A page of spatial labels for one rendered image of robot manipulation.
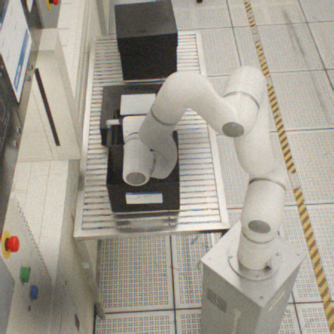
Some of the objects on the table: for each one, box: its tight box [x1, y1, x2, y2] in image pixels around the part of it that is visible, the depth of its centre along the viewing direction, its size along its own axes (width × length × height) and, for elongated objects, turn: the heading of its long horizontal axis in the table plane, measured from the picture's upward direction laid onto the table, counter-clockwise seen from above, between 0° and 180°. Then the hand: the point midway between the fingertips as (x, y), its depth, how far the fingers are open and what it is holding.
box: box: [114, 0, 178, 81], centre depth 250 cm, size 29×29×25 cm
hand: (138, 109), depth 176 cm, fingers closed on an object, 4 cm apart
